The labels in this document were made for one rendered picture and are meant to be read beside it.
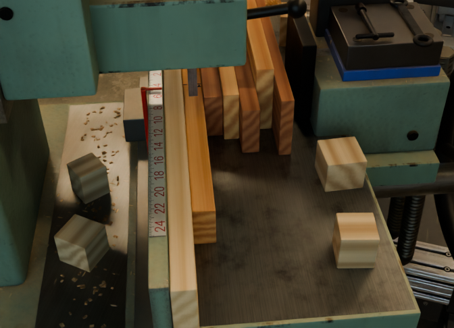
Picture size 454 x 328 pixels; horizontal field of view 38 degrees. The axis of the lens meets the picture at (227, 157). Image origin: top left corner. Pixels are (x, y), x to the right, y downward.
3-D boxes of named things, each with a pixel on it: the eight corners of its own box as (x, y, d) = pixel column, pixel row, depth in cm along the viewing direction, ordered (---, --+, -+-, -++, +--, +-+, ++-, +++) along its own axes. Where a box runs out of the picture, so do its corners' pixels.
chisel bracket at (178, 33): (246, 80, 62) (248, -3, 56) (96, 89, 61) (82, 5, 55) (238, 41, 67) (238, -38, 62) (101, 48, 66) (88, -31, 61)
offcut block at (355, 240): (336, 268, 55) (340, 239, 53) (332, 241, 57) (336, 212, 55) (374, 268, 55) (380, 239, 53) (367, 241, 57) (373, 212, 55)
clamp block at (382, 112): (436, 152, 71) (453, 83, 65) (313, 160, 70) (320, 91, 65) (396, 79, 83) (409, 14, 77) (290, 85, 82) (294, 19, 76)
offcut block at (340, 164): (314, 166, 65) (317, 140, 63) (350, 162, 66) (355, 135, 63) (324, 192, 62) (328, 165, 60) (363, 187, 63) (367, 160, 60)
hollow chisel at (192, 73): (197, 96, 66) (196, 52, 63) (188, 96, 66) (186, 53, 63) (197, 91, 67) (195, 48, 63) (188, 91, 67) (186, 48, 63)
